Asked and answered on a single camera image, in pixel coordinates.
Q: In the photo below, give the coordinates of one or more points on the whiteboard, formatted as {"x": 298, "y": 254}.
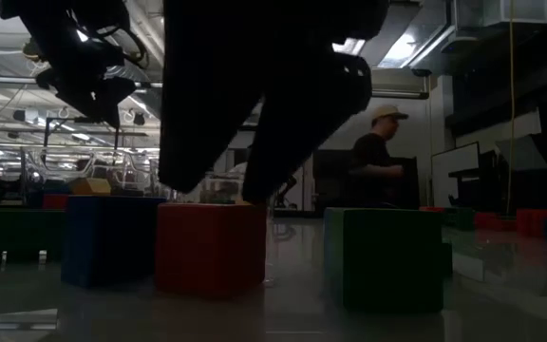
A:
{"x": 454, "y": 166}

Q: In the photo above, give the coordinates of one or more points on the long green block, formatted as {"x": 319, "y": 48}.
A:
{"x": 461, "y": 219}
{"x": 12, "y": 235}

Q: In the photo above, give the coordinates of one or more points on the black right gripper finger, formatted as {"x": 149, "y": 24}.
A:
{"x": 311, "y": 119}
{"x": 207, "y": 109}

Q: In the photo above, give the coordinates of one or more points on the long red block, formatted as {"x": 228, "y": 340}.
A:
{"x": 537, "y": 222}
{"x": 55, "y": 201}
{"x": 492, "y": 222}

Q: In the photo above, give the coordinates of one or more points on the small blue block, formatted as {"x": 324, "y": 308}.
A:
{"x": 107, "y": 242}

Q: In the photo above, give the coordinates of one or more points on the long ceiling light fixture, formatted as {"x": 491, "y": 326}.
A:
{"x": 397, "y": 93}

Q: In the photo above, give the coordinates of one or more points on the small green block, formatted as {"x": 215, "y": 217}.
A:
{"x": 387, "y": 261}

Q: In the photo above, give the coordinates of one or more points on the small red block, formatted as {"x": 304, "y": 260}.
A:
{"x": 212, "y": 247}

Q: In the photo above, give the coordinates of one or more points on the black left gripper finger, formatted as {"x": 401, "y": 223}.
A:
{"x": 107, "y": 102}

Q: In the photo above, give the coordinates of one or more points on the long orange block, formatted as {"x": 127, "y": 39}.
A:
{"x": 432, "y": 209}

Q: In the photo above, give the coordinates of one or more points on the person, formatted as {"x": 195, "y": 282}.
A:
{"x": 373, "y": 157}

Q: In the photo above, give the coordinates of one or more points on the grey ceiling duct box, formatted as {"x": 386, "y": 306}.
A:
{"x": 501, "y": 12}

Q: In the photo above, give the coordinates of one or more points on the black cabinet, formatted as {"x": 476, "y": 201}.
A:
{"x": 330, "y": 180}
{"x": 410, "y": 185}

